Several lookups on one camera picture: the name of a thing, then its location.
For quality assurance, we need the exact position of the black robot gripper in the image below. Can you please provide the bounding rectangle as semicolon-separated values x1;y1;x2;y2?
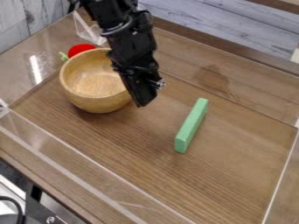
102;11;165;107

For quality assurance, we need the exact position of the green rectangular block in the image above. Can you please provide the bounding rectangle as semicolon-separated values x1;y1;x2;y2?
174;98;209;153

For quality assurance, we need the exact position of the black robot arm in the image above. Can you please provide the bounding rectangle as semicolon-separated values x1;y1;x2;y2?
75;0;165;107

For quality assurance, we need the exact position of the brown wooden bowl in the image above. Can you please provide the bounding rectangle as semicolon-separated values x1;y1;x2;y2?
61;48;133;113

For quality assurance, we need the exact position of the red toy apple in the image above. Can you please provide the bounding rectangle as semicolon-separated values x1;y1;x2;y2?
59;44;97;61

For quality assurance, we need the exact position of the clear acrylic stand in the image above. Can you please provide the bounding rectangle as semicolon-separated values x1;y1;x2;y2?
73;12;107;46

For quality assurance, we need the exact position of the black table leg bracket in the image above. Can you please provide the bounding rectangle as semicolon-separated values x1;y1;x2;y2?
23;185;69;224

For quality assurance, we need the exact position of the black cable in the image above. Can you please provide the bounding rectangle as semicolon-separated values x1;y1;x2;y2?
0;195;27;224

